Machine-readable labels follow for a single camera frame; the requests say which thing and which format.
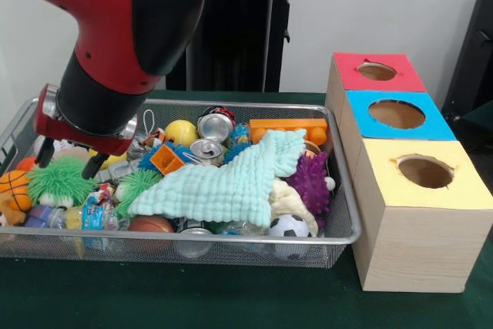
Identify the wooden box with three holes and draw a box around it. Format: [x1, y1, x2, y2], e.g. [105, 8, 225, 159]
[325, 51, 493, 294]

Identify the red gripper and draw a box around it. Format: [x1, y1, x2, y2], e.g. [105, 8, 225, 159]
[33, 82, 139, 180]

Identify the green spiky toy with eyes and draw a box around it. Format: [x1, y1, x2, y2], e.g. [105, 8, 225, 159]
[26, 156, 97, 209]

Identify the black upright panel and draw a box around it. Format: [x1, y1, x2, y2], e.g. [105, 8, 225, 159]
[441, 0, 493, 116]

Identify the small orange basketball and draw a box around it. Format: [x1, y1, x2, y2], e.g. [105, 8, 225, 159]
[0, 170, 32, 213]

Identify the short orange toy brick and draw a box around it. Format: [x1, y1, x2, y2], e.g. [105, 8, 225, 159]
[149, 143, 185, 176]

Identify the yellow ball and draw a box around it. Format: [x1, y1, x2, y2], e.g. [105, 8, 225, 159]
[165, 119, 200, 148]

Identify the green spiky ball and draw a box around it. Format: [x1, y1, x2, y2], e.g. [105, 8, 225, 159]
[113, 170, 165, 219]

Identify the purple spiky toy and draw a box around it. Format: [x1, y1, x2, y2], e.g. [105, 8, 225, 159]
[287, 150, 337, 217]

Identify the small soccer ball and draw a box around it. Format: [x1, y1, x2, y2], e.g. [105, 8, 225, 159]
[266, 213, 313, 238]

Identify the cream yellow cloth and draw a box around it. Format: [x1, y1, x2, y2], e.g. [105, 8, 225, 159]
[267, 178, 319, 238]

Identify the mint green cloth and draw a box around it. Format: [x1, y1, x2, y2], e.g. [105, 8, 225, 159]
[126, 128, 308, 228]

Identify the long orange toy brick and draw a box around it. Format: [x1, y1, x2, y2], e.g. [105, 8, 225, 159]
[249, 117, 329, 147]

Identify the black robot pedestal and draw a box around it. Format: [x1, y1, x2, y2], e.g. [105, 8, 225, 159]
[165, 0, 309, 93]

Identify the silver mesh bin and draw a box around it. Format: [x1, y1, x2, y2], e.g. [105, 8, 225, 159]
[0, 94, 362, 270]

